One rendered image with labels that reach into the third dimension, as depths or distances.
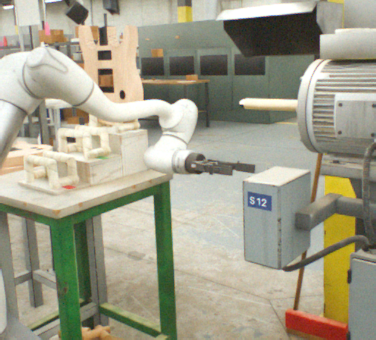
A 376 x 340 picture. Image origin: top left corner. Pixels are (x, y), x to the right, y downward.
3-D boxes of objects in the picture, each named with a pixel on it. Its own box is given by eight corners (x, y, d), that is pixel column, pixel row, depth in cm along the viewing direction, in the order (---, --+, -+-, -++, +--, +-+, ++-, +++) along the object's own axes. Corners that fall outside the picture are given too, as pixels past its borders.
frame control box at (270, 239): (376, 276, 118) (380, 172, 113) (341, 315, 102) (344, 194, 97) (283, 253, 133) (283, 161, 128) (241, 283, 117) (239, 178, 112)
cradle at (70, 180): (81, 182, 184) (80, 174, 183) (55, 189, 176) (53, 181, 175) (76, 181, 186) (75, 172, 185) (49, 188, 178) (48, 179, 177)
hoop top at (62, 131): (92, 139, 187) (91, 130, 186) (86, 140, 185) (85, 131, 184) (63, 135, 200) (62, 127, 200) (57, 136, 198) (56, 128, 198)
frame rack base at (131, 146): (150, 170, 207) (147, 129, 203) (123, 177, 196) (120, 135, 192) (109, 162, 224) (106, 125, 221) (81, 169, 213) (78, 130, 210)
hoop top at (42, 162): (58, 167, 177) (58, 158, 176) (51, 169, 175) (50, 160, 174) (29, 161, 191) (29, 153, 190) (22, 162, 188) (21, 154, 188)
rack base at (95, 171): (123, 177, 196) (122, 154, 194) (90, 186, 184) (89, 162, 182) (82, 168, 214) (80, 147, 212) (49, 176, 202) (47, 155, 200)
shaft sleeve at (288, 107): (304, 110, 138) (304, 99, 138) (299, 111, 136) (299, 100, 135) (249, 108, 150) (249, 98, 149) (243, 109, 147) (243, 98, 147)
